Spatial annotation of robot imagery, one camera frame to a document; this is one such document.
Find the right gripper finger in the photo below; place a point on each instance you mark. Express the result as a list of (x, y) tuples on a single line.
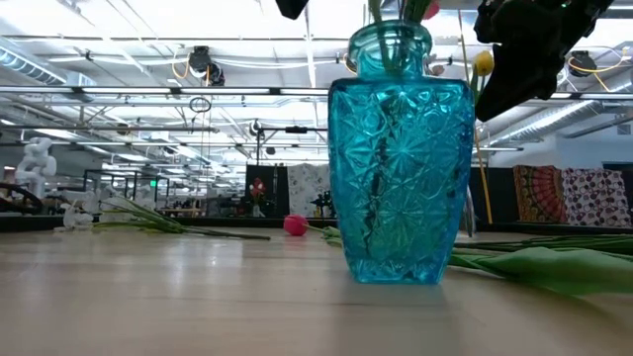
[(504, 89), (544, 74)]

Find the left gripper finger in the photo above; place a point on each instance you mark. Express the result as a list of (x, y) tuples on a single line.
[(292, 7)]

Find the yellow artificial tulip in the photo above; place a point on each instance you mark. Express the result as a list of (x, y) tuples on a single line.
[(559, 269), (483, 62)]

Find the blue cut glass vase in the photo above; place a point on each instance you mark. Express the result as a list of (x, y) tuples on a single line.
[(400, 188)]

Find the clear glass vase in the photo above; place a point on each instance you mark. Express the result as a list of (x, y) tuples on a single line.
[(470, 217)]

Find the background red flowers in vase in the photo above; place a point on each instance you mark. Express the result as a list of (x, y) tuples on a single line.
[(257, 190)]

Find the black partition panel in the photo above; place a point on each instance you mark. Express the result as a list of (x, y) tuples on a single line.
[(502, 198)]

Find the orange patterned cloth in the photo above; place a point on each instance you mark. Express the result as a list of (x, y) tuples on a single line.
[(539, 193)]

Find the white purple dotted cloth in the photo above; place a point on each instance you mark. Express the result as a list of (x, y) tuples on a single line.
[(596, 195)]

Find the white floral cloth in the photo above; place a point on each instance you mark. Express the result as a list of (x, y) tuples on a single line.
[(306, 188)]

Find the white robot figure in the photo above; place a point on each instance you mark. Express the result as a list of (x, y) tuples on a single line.
[(34, 163)]

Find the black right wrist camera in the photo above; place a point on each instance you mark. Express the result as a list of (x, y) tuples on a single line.
[(489, 20)]

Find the black metal table frame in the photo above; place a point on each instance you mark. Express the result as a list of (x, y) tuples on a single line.
[(29, 223)]

